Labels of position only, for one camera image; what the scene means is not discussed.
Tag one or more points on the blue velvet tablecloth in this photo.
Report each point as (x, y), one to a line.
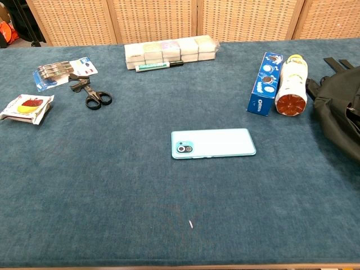
(112, 182)

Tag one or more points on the green and white marker pen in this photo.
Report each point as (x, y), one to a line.
(153, 66)

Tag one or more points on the orange object on floor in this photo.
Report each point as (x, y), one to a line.
(8, 31)

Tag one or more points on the clear plastic compartment box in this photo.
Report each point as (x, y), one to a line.
(171, 52)

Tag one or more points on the black backpack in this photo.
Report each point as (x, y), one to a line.
(337, 104)

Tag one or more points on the blue Oreo cookie box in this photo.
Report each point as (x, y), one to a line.
(264, 84)

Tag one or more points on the white snack packet with fruit print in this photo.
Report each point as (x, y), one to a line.
(26, 108)

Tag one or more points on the blister pack of pens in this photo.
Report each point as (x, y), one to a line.
(60, 73)

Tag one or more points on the wicker folding screen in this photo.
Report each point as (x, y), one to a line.
(180, 19)

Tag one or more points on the white bottle with orange base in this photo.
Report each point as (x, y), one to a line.
(292, 84)

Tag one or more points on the light blue smartphone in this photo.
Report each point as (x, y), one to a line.
(216, 143)

